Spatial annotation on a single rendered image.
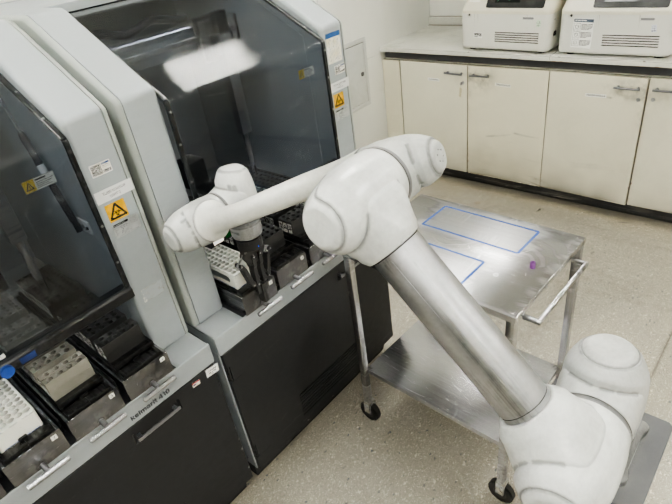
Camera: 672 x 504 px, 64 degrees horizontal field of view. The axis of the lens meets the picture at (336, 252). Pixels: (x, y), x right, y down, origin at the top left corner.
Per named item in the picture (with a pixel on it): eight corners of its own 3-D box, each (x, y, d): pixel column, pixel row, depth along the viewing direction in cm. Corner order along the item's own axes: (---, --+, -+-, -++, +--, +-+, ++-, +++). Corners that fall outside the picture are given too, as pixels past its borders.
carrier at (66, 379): (92, 370, 139) (83, 353, 136) (96, 373, 138) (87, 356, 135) (50, 399, 133) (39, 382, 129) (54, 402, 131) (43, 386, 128)
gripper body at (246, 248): (250, 224, 157) (256, 250, 162) (228, 238, 152) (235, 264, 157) (267, 230, 152) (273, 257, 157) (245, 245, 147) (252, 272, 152)
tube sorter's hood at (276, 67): (120, 210, 186) (43, 15, 151) (249, 146, 222) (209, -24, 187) (212, 250, 155) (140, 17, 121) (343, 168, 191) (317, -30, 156)
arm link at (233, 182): (242, 205, 155) (209, 226, 147) (230, 155, 147) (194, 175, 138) (269, 212, 149) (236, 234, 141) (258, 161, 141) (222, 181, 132)
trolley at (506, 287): (360, 415, 218) (333, 248, 174) (424, 350, 244) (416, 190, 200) (512, 511, 177) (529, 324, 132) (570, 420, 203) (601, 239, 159)
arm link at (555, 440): (653, 451, 97) (624, 556, 83) (578, 460, 109) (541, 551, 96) (383, 125, 96) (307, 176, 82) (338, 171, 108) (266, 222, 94)
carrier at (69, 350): (80, 360, 143) (71, 343, 140) (84, 363, 142) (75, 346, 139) (38, 387, 137) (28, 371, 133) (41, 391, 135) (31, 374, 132)
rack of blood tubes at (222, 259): (182, 264, 181) (176, 249, 177) (205, 250, 187) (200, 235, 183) (238, 292, 163) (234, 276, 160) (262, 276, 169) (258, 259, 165)
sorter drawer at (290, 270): (161, 236, 214) (154, 217, 209) (189, 221, 222) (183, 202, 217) (289, 294, 170) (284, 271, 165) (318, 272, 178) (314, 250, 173)
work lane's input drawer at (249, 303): (129, 255, 204) (121, 236, 199) (159, 238, 212) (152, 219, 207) (256, 322, 161) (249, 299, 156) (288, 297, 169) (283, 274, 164)
